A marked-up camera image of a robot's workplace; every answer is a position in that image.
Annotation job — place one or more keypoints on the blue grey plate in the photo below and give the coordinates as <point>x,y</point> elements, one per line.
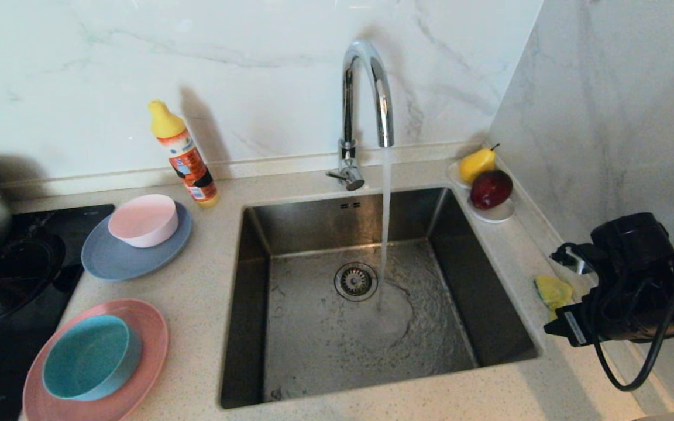
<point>132,263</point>

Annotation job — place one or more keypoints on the stainless steel sink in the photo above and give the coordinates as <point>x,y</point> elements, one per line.
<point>313,339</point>

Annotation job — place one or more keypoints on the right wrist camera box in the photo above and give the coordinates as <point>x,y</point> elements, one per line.
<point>574,260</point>

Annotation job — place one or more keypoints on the chrome gooseneck faucet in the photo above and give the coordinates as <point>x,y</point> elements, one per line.
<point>347,105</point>

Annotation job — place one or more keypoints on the pink plate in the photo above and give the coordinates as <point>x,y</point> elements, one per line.
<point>152,345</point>

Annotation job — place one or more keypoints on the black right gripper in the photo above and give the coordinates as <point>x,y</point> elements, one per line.
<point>585,321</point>

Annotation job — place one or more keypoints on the dark red apple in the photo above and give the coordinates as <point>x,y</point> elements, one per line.
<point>491,190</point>

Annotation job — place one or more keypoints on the small white fruit dish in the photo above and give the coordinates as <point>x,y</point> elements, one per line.
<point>496,215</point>

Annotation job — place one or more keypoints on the pink bowl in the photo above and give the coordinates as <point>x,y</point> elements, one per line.
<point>143,221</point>

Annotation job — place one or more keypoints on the round metal sink strainer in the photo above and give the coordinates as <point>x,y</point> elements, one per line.
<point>356,281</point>

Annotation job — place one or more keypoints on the black induction cooktop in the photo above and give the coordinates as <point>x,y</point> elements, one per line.
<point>79,228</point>

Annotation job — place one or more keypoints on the teal bowl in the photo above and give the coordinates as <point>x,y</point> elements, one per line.
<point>88,356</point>

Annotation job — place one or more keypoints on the yellow orange dish soap bottle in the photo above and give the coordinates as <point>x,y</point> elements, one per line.
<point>188,161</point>

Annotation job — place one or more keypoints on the yellow pear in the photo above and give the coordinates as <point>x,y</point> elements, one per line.
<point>476,165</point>

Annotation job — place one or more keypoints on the yellow green sponge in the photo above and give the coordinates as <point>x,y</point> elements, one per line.
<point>553,289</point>

